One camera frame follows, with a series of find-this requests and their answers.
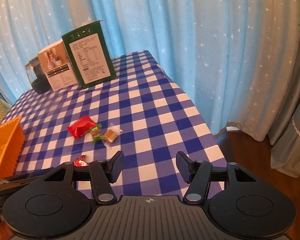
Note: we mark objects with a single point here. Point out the small red white-print packet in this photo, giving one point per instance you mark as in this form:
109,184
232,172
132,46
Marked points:
80,162

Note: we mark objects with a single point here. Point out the green cardboard box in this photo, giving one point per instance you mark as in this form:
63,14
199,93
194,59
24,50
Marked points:
90,57

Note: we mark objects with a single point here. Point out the dark glass humidifier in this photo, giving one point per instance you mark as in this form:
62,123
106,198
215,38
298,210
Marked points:
36,80

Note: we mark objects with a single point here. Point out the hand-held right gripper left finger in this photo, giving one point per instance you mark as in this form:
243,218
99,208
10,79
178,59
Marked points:
116,166

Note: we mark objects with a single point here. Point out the blue white checkered tablecloth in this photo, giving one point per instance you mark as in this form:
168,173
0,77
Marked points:
145,105

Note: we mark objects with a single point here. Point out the orange plastic tray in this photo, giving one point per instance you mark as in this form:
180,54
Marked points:
7,142

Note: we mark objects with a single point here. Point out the blue star curtain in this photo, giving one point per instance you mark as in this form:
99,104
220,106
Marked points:
165,30

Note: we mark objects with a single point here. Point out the green candy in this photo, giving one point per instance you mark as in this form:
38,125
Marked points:
96,132

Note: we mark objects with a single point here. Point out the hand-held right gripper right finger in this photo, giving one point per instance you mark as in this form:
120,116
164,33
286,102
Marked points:
184,166

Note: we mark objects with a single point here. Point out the grey curtain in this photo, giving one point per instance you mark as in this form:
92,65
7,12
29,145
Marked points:
290,142

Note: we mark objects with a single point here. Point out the white cardboard box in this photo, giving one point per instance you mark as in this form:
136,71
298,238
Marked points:
57,75

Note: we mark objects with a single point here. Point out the clear brown candy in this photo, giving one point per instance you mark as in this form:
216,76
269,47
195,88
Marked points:
111,135

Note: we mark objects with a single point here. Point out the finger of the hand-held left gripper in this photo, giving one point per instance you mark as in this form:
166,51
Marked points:
27,175

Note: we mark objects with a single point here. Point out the red puffy snack packet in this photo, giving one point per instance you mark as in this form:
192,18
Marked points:
82,127

